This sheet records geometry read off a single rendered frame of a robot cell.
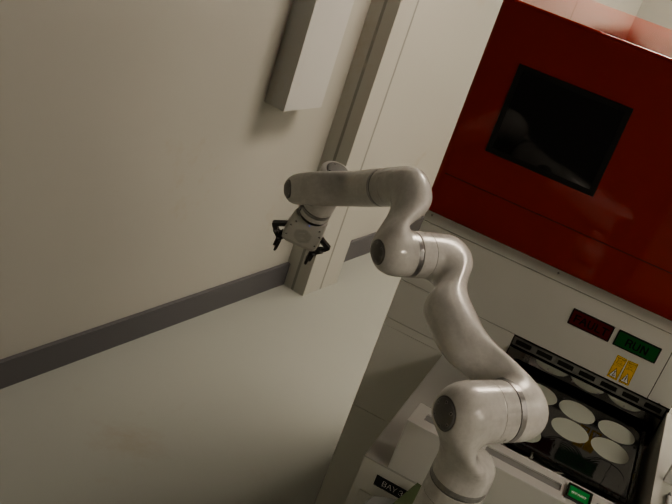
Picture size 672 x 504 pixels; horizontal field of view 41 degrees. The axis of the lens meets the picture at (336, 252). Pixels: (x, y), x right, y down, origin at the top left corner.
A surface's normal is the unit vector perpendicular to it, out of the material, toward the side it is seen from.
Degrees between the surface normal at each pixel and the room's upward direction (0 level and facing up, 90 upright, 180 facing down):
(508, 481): 90
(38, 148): 90
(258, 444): 0
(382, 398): 90
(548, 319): 90
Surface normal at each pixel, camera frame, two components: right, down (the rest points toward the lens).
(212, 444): 0.29, -0.86
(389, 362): -0.40, 0.28
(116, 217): 0.78, 0.47
